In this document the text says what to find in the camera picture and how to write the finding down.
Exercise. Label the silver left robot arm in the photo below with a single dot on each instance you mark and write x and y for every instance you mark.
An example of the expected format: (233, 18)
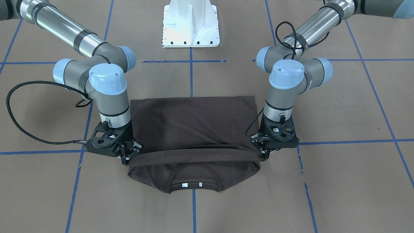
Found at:
(292, 75)

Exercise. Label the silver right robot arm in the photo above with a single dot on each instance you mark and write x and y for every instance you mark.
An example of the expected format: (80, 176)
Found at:
(99, 77)

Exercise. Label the dark brown t-shirt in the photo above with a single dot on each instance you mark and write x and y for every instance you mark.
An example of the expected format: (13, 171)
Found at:
(193, 142)

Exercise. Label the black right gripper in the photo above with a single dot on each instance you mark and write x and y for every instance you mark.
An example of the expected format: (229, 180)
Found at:
(128, 149)

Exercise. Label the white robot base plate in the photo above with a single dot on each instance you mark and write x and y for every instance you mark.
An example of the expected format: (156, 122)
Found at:
(190, 24)

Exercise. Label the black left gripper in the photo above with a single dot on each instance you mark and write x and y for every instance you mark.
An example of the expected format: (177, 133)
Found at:
(261, 143)

